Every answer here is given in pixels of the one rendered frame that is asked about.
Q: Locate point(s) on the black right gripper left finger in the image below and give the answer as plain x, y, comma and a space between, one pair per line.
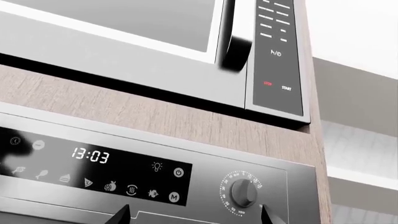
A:
121, 215

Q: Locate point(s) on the stainless steel built-in microwave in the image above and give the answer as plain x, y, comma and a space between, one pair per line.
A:
155, 63

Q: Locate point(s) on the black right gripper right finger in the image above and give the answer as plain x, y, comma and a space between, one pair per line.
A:
270, 215

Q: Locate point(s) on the black oven display panel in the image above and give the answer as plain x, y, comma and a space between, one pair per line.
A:
93, 168

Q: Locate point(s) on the grey wall cabinet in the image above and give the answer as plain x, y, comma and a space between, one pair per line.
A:
357, 93

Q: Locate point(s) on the grey round oven temperature knob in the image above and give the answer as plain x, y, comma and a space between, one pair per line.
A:
243, 192

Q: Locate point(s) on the dark microwave touch control panel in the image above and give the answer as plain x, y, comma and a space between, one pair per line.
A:
278, 60

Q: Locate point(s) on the light wood appliance cabinet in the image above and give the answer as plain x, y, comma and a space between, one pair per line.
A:
174, 126

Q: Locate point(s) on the stainless steel built-in oven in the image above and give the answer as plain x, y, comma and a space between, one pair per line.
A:
217, 177

